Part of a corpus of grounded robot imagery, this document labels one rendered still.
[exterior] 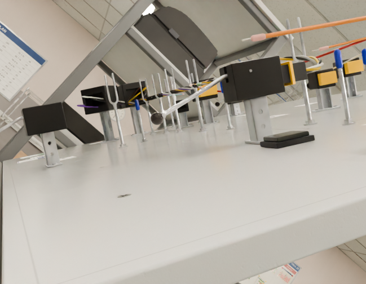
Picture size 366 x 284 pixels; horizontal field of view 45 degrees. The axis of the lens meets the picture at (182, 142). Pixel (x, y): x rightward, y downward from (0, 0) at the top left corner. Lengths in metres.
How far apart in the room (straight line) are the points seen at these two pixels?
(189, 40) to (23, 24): 6.86
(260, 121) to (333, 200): 0.29
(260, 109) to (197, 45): 1.14
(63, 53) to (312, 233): 8.05
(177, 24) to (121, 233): 1.42
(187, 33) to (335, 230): 1.45
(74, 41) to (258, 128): 7.84
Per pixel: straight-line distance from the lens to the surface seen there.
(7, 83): 8.09
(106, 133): 1.20
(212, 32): 2.03
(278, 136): 0.44
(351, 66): 1.08
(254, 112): 0.49
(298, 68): 0.52
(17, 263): 0.22
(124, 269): 0.18
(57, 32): 8.32
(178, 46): 1.61
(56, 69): 8.14
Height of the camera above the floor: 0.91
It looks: 14 degrees up
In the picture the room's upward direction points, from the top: 38 degrees clockwise
